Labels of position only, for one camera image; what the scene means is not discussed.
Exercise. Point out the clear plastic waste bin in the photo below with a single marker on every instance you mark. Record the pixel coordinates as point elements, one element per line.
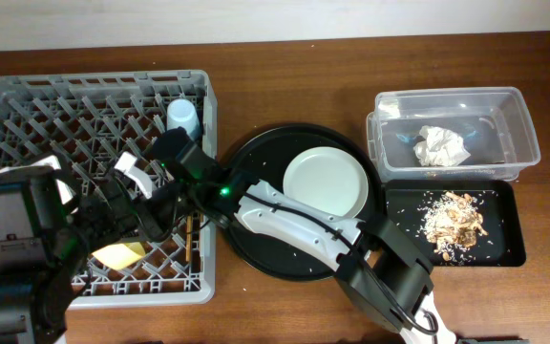
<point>494,122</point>

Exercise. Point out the blue plastic cup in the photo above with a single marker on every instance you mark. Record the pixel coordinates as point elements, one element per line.
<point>181,113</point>

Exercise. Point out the black rectangular waste tray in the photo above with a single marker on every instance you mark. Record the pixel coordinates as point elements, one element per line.
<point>418,207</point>

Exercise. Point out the food scraps and rice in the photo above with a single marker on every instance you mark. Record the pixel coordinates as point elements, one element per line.
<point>453,225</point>

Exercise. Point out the white napkin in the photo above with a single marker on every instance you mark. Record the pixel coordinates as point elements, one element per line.
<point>440,147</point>

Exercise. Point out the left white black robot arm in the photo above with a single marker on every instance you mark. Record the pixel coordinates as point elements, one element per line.
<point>48,231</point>

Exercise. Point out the yellow plastic bowl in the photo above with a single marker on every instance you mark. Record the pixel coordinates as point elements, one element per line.
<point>120,256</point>

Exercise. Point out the wooden chopstick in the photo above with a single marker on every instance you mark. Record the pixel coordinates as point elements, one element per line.
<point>189,238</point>

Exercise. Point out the grey round plate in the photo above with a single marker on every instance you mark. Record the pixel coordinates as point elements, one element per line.
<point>329,179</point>

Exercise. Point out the grey plastic dishwasher rack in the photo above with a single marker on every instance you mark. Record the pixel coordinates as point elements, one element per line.
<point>91,119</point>

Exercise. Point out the round black serving tray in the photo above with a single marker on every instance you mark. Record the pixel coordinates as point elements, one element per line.
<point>267,156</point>

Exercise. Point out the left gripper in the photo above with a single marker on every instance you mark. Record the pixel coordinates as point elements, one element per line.
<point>58,222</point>

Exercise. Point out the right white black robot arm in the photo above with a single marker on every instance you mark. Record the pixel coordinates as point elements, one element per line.
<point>381,271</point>

